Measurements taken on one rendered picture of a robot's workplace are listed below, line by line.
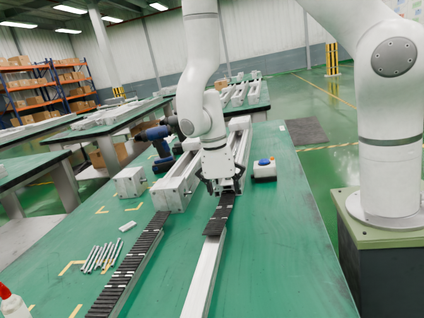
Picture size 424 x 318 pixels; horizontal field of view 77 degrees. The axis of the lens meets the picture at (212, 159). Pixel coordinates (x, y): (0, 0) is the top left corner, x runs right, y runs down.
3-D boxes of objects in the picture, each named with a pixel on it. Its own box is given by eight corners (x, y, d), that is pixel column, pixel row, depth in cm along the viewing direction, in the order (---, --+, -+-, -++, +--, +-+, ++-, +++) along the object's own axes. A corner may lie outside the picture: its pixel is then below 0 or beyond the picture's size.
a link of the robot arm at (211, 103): (216, 140, 76) (231, 130, 83) (206, 93, 71) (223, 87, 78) (192, 141, 80) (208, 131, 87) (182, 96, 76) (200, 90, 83)
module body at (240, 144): (243, 195, 93) (238, 172, 90) (214, 197, 95) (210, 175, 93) (253, 132, 166) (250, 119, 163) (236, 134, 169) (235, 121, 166)
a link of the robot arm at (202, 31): (188, 11, 58) (201, 142, 70) (224, 14, 71) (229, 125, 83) (157, 16, 63) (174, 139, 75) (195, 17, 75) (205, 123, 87)
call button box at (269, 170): (277, 181, 97) (275, 165, 95) (250, 183, 100) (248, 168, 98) (276, 172, 105) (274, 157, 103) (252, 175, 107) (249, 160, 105)
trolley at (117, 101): (134, 144, 553) (119, 95, 520) (110, 149, 560) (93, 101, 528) (149, 132, 649) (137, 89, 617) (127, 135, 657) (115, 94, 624)
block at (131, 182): (144, 197, 108) (137, 175, 105) (119, 199, 110) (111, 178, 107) (153, 185, 117) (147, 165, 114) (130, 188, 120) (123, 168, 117)
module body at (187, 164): (190, 199, 97) (185, 178, 95) (165, 201, 100) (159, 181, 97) (223, 136, 171) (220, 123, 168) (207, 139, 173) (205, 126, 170)
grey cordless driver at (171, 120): (194, 153, 150) (185, 114, 143) (161, 157, 154) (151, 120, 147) (197, 148, 157) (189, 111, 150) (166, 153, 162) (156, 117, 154)
